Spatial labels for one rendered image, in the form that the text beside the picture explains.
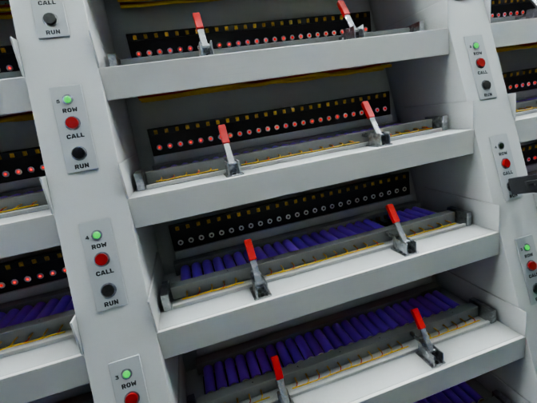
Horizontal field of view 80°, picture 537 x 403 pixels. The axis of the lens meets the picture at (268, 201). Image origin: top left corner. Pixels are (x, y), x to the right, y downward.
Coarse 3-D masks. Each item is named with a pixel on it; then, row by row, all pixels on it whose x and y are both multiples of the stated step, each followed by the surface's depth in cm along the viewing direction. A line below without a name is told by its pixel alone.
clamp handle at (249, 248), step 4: (248, 240) 52; (248, 244) 52; (252, 244) 52; (248, 248) 51; (252, 248) 51; (248, 252) 51; (252, 252) 51; (248, 256) 51; (252, 256) 51; (252, 260) 51; (256, 260) 51; (252, 264) 51; (256, 264) 51; (252, 268) 50; (256, 268) 50; (256, 272) 50; (256, 276) 50; (260, 276) 50; (256, 280) 50; (260, 280) 50
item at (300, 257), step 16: (400, 224) 62; (416, 224) 62; (432, 224) 63; (336, 240) 60; (352, 240) 59; (368, 240) 60; (384, 240) 61; (288, 256) 56; (304, 256) 57; (320, 256) 58; (336, 256) 57; (224, 272) 54; (240, 272) 54; (272, 272) 56; (176, 288) 52; (192, 288) 53; (208, 288) 53; (224, 288) 52
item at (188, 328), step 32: (288, 224) 67; (448, 224) 64; (480, 224) 61; (384, 256) 56; (416, 256) 54; (448, 256) 56; (480, 256) 58; (160, 288) 54; (288, 288) 50; (320, 288) 50; (352, 288) 52; (384, 288) 54; (160, 320) 48; (192, 320) 46; (224, 320) 47; (256, 320) 48; (288, 320) 50
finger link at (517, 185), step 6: (534, 174) 54; (510, 180) 58; (516, 180) 57; (522, 180) 56; (528, 180) 55; (510, 186) 58; (516, 186) 57; (522, 186) 56; (516, 192) 57; (522, 192) 56; (528, 192) 55; (534, 192) 54
